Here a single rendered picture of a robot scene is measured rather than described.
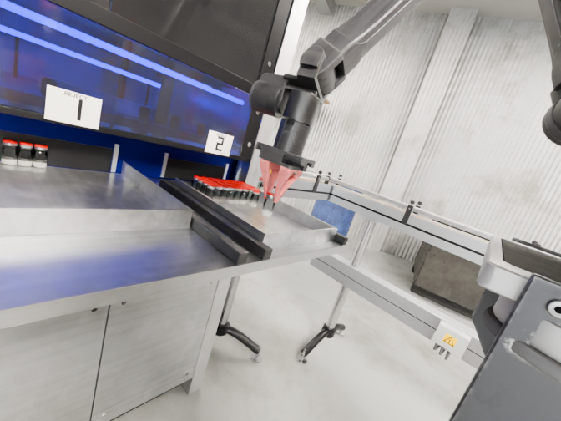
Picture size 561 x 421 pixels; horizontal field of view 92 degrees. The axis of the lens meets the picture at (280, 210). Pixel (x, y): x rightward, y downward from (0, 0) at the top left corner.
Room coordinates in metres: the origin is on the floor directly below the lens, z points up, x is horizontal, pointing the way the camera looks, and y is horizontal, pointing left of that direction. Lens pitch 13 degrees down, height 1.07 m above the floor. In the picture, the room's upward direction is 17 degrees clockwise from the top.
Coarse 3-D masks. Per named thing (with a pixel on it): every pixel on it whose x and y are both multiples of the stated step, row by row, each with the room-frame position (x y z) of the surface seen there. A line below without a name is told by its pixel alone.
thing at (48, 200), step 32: (0, 192) 0.38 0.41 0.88; (32, 192) 0.41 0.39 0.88; (64, 192) 0.45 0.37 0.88; (96, 192) 0.49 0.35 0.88; (128, 192) 0.55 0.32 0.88; (160, 192) 0.53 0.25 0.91; (0, 224) 0.27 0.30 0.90; (32, 224) 0.30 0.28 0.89; (64, 224) 0.32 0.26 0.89; (96, 224) 0.35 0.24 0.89; (128, 224) 0.38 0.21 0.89; (160, 224) 0.42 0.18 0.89
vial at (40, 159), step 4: (36, 144) 0.53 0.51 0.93; (36, 148) 0.53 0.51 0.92; (40, 148) 0.53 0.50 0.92; (44, 148) 0.53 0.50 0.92; (36, 152) 0.53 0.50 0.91; (40, 152) 0.53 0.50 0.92; (44, 152) 0.54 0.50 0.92; (36, 156) 0.53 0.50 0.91; (40, 156) 0.53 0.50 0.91; (44, 156) 0.53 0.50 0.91; (36, 160) 0.53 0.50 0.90; (40, 160) 0.53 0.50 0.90; (44, 160) 0.54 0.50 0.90; (36, 164) 0.53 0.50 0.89; (40, 164) 0.53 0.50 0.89; (44, 164) 0.54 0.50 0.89
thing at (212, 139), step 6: (210, 132) 0.76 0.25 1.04; (216, 132) 0.77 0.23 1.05; (210, 138) 0.76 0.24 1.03; (216, 138) 0.78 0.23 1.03; (228, 138) 0.81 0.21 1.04; (210, 144) 0.77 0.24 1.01; (228, 144) 0.81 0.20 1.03; (210, 150) 0.77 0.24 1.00; (216, 150) 0.78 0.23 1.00; (222, 150) 0.80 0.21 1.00; (228, 150) 0.82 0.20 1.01
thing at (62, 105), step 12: (48, 96) 0.49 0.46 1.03; (60, 96) 0.50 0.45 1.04; (72, 96) 0.52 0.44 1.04; (84, 96) 0.53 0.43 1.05; (48, 108) 0.49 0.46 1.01; (60, 108) 0.51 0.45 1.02; (72, 108) 0.52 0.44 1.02; (84, 108) 0.53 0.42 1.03; (96, 108) 0.55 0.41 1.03; (60, 120) 0.51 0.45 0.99; (72, 120) 0.52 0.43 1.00; (84, 120) 0.54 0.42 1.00; (96, 120) 0.55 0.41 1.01
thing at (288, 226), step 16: (192, 192) 0.61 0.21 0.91; (224, 208) 0.54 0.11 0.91; (240, 208) 0.69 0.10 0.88; (256, 208) 0.74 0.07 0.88; (288, 208) 0.76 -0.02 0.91; (240, 224) 0.50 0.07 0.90; (256, 224) 0.60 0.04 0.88; (272, 224) 0.64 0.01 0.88; (288, 224) 0.68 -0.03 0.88; (304, 224) 0.72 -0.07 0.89; (320, 224) 0.69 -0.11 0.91; (272, 240) 0.48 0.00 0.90; (288, 240) 0.51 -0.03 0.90; (304, 240) 0.56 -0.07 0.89; (320, 240) 0.61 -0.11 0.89
